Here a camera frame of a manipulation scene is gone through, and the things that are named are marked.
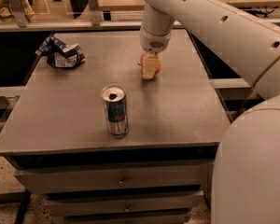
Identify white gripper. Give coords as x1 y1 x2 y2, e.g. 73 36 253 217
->
139 27 173 80

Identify red apple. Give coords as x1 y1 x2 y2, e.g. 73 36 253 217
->
137 52 162 77

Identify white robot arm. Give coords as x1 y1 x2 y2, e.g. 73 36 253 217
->
140 0 280 224

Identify redbull can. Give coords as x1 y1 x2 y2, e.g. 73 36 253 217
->
101 85 129 137

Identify crumpled blue chip bag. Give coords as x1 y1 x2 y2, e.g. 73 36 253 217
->
35 35 86 68

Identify grey drawer cabinet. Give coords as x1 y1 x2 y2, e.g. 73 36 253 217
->
0 30 230 224

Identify top drawer knob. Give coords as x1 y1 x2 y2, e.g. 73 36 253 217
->
118 175 127 187

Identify drawer knob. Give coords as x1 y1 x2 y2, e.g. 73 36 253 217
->
118 175 127 187
124 204 131 212

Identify metal rail bracket middle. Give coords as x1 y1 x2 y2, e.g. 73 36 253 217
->
88 0 101 26

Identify metal rail bracket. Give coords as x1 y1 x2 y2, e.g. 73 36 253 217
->
88 0 101 26
8 0 29 27

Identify metal rail bracket left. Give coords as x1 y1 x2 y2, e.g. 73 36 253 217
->
8 0 29 27

